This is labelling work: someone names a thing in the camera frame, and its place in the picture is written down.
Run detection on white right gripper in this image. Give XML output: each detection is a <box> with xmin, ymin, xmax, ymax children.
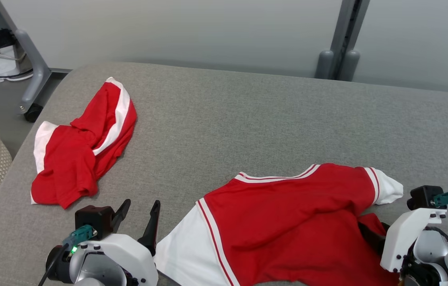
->
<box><xmin>357</xmin><ymin>207</ymin><xmax>447</xmax><ymax>272</ymax></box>

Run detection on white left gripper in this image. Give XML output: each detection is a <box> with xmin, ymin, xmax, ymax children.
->
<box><xmin>74</xmin><ymin>199</ymin><xmax>161</xmax><ymax>286</ymax></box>

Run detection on red shorts with white stripe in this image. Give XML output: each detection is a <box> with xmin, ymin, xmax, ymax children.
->
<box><xmin>30</xmin><ymin>77</ymin><xmax>138</xmax><ymax>210</ymax></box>

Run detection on red jersey with white sleeves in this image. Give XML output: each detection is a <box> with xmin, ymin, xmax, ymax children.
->
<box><xmin>154</xmin><ymin>163</ymin><xmax>404</xmax><ymax>286</ymax></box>

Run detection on black caster wheel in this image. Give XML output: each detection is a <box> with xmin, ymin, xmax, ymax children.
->
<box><xmin>24</xmin><ymin>103</ymin><xmax>44</xmax><ymax>123</ymax></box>

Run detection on grey partition leg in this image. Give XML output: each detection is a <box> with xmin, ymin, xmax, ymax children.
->
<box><xmin>0</xmin><ymin>0</ymin><xmax>72</xmax><ymax>116</ymax></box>

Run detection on white power box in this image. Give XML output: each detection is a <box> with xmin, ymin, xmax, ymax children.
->
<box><xmin>0</xmin><ymin>44</ymin><xmax>21</xmax><ymax>77</ymax></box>

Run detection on black power adapter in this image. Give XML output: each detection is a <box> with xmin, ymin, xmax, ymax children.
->
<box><xmin>0</xmin><ymin>29</ymin><xmax>14</xmax><ymax>48</ymax></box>

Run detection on left camera cable teal plug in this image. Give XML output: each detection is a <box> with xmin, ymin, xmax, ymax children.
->
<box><xmin>38</xmin><ymin>224</ymin><xmax>98</xmax><ymax>286</ymax></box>

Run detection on grey rounded post foot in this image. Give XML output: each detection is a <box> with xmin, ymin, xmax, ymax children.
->
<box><xmin>339</xmin><ymin>50</ymin><xmax>361</xmax><ymax>81</ymax></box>
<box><xmin>314</xmin><ymin>50</ymin><xmax>335</xmax><ymax>79</ymax></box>

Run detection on white looped cable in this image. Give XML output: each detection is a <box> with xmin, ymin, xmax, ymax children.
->
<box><xmin>0</xmin><ymin>34</ymin><xmax>33</xmax><ymax>82</ymax></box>

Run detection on grey partition post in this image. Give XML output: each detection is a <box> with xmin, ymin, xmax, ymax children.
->
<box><xmin>329</xmin><ymin>0</ymin><xmax>370</xmax><ymax>80</ymax></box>

